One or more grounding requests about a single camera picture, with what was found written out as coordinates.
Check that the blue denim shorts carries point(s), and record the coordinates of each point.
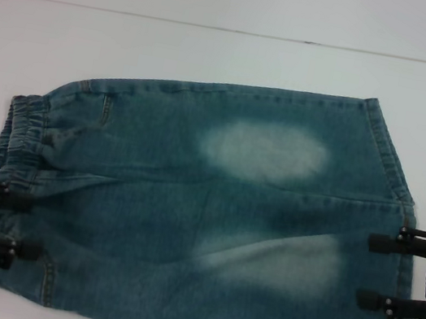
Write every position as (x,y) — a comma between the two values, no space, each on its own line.
(169,218)

